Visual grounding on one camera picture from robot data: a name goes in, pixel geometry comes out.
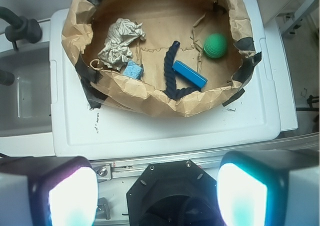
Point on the black clamp knob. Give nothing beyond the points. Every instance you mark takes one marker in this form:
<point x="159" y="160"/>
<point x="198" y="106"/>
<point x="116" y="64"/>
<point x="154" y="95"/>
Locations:
<point x="20" y="28"/>

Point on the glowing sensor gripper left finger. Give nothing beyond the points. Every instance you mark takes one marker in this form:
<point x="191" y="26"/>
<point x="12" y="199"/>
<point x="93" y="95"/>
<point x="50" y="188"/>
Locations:
<point x="47" y="190"/>

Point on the black octagonal mount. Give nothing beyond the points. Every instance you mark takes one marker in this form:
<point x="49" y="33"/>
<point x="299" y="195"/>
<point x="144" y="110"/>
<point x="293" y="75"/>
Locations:
<point x="174" y="193"/>

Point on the brown paper bag tray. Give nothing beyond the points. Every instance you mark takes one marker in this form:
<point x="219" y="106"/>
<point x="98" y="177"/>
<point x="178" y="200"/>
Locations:
<point x="175" y="31"/>

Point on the light blue sponge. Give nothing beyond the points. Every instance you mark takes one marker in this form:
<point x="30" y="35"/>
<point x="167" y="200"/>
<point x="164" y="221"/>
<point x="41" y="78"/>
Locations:
<point x="133" y="70"/>

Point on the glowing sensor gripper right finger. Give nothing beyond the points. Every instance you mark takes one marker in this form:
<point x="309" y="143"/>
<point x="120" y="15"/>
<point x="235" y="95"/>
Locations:
<point x="269" y="187"/>

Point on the clear plastic bin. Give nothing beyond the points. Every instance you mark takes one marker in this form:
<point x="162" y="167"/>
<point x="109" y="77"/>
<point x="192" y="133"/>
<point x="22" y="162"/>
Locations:
<point x="25" y="105"/>

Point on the crumpled white cloth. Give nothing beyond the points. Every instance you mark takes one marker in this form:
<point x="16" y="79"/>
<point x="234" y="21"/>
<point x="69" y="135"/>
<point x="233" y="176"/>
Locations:
<point x="116" y="52"/>

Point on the green dimpled ball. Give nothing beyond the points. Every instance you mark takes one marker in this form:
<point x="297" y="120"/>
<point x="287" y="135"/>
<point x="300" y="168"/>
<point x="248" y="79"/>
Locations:
<point x="215" y="46"/>

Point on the aluminium rail frame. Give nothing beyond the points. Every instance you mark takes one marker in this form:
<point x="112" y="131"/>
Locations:
<point x="109" y="169"/>

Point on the blue rectangular block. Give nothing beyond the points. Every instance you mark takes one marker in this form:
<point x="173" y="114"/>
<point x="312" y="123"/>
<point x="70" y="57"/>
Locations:
<point x="189" y="74"/>

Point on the white plastic bin lid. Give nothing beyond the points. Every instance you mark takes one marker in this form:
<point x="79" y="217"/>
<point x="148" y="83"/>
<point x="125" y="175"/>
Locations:
<point x="266" y="108"/>

